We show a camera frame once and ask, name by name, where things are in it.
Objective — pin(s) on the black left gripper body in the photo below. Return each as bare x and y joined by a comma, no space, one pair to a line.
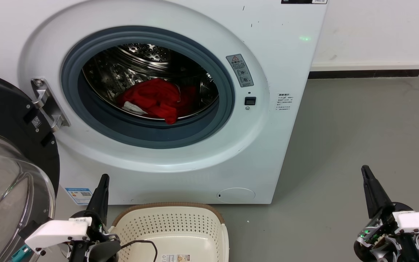
96,249

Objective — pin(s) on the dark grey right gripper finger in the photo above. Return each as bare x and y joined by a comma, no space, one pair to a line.
371,196
382,200

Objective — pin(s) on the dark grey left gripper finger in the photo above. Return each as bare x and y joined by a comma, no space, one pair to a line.
103,207
95,203

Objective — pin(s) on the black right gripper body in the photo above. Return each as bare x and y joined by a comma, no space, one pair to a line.
384,240

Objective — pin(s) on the red and white garment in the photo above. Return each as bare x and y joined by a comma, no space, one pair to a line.
155,96

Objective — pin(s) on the cream perforated laundry basket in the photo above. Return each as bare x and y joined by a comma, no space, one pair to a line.
180,225

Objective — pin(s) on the black glass washer door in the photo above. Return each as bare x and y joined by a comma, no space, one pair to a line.
6,109

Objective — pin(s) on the stainless steel washing machine drum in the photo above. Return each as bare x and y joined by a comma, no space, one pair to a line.
140,62

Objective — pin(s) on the blue energy label sticker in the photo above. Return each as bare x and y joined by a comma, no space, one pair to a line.
79,195

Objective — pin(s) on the grey rubber door gasket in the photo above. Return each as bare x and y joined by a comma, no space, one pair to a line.
140,135

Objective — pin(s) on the white QR code sticker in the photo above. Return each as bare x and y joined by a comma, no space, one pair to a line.
36,122

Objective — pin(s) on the silver door hinge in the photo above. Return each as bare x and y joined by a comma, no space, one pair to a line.
47,102

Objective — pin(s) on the white front-load washing machine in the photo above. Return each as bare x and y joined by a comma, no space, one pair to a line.
267,145

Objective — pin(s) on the small printed text label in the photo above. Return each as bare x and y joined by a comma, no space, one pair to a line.
284,102

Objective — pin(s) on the round drain filter cover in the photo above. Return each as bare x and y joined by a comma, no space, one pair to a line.
235,195

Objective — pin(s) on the black door latch socket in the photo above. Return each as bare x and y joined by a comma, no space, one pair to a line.
250,100

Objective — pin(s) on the grey warning sticker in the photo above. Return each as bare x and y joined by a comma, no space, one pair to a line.
239,71

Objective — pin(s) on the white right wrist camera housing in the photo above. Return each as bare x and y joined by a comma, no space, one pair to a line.
418,222

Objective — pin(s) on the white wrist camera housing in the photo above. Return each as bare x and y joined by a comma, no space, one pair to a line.
418,222
58,233

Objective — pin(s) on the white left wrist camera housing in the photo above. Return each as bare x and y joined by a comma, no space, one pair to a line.
58,233

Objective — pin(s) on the white wall skirting board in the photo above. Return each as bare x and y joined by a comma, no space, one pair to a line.
369,66

